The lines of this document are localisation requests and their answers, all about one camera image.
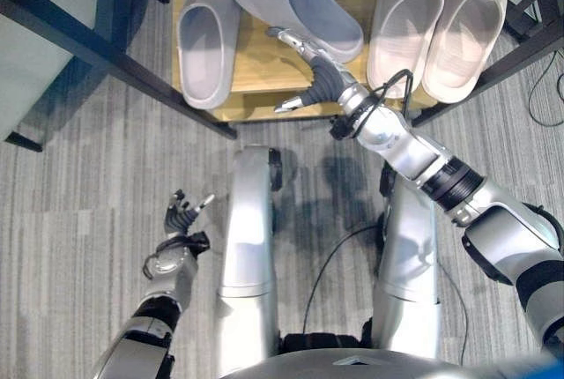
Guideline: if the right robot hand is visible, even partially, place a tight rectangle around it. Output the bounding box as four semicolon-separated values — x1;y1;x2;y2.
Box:
265;26;354;114

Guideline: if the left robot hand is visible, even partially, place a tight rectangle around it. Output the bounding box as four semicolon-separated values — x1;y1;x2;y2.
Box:
163;189;217;238

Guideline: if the grey rubber slipper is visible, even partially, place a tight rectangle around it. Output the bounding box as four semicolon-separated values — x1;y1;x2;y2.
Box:
176;0;243;111
227;0;366;64

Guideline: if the wooden shoe rack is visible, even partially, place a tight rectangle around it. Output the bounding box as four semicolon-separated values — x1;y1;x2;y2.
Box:
151;0;462;124

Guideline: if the left silver robot leg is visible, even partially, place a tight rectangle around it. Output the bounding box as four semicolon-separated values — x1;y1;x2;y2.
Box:
214;145;284;378

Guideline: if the silver robot leg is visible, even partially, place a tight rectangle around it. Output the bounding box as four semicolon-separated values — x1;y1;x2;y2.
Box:
371;161;443;360
214;145;284;378

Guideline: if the beige rubber slipper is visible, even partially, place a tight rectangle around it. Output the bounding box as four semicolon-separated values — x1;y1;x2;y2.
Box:
366;0;446;100
421;0;509;104

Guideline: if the right silver robot leg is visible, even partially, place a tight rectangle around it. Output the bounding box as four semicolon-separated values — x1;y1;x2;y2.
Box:
371;161;443;360

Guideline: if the silver robot torso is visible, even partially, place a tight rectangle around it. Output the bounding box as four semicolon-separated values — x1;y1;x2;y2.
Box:
215;332;501;379

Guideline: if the black framed white table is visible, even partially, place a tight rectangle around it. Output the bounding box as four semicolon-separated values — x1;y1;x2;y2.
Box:
0;0;240;153

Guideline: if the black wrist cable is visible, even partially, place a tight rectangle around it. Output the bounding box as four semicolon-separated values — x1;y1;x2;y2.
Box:
330;69;415;141

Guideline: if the black looped floor cable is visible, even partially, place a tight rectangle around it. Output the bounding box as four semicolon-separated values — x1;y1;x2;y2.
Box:
527;49;564;129

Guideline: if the black metal table frame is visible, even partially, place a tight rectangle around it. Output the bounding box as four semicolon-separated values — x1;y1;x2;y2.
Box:
411;0;564;130

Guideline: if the thin black floor cable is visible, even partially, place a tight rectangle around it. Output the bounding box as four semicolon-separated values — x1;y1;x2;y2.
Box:
439;262;471;366

